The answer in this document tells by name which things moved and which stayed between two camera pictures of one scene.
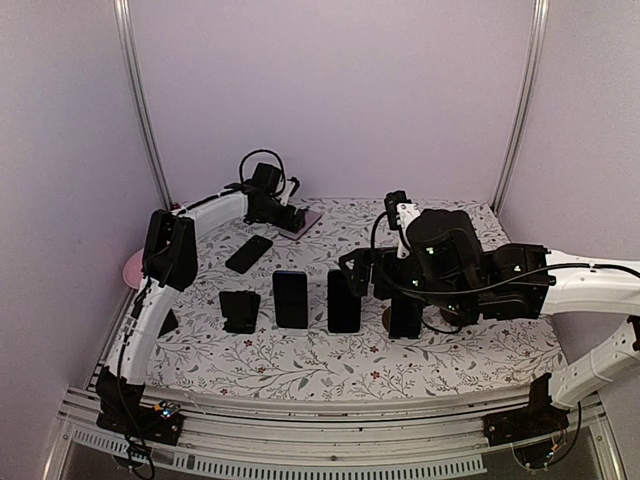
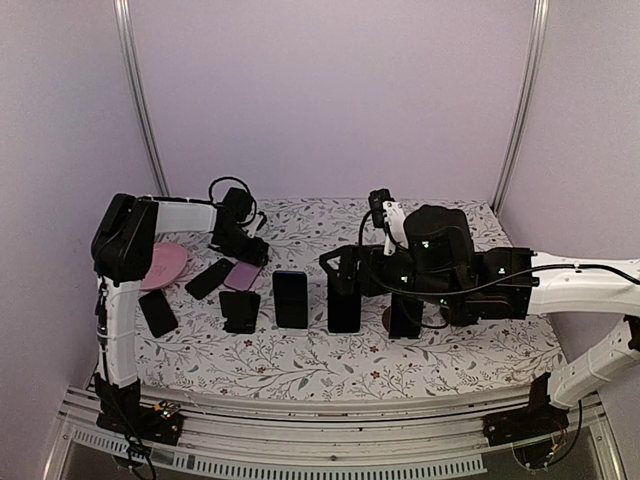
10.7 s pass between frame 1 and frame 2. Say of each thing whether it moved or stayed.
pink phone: moved
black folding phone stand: stayed
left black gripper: moved
